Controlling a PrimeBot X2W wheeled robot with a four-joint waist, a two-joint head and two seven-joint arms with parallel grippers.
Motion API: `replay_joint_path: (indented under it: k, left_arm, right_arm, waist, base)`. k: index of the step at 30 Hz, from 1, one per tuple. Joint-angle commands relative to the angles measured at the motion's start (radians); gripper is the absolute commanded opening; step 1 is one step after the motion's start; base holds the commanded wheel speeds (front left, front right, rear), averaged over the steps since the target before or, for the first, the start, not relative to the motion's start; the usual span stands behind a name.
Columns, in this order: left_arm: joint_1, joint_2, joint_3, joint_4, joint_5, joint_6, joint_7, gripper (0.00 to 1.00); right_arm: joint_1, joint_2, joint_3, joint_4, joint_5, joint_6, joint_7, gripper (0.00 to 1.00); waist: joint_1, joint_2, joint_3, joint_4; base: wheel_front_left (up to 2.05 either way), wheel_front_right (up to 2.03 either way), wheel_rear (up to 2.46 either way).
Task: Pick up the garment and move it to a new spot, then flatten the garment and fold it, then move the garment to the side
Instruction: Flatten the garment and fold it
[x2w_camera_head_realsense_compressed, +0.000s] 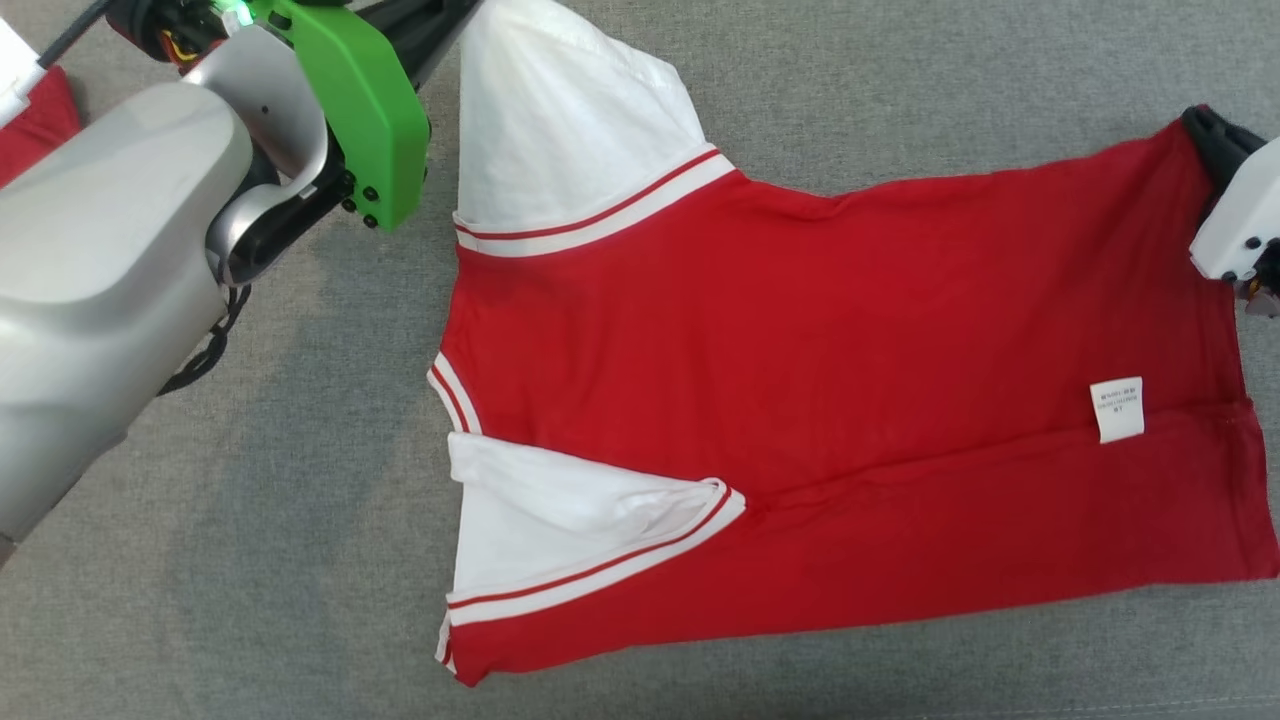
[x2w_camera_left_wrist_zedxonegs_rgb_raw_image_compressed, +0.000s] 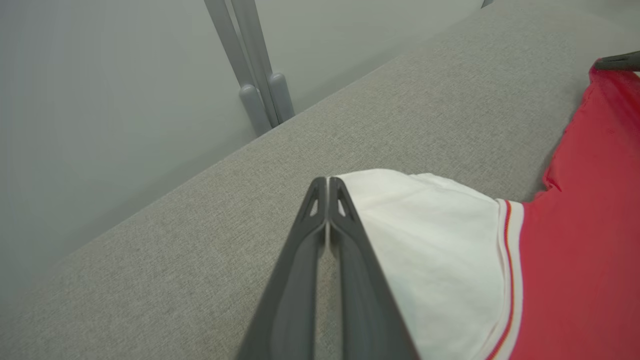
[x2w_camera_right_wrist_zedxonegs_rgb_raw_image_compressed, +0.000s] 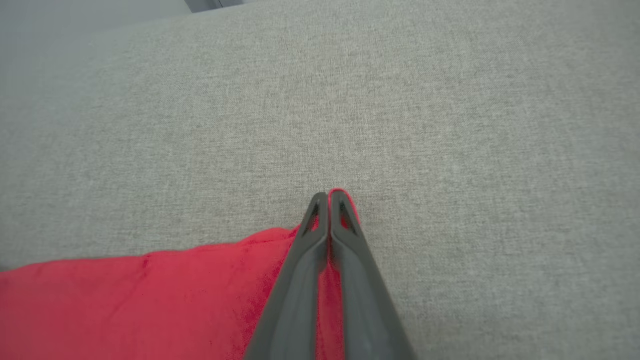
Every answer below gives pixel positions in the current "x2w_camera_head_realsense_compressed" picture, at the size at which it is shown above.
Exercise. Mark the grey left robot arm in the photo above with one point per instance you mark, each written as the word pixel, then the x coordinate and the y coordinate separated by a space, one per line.
pixel 100 250

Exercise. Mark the black round left wrist camera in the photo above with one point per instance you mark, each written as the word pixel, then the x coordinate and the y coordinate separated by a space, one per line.
pixel 170 25

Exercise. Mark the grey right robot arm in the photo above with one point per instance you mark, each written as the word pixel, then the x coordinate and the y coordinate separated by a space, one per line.
pixel 1265 298

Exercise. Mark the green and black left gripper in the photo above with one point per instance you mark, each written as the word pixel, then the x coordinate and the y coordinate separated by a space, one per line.
pixel 370 110

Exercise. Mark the red and white t-shirt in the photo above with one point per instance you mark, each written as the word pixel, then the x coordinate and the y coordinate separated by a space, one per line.
pixel 800 380

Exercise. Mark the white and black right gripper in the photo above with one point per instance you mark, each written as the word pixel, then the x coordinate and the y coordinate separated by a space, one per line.
pixel 1250 200

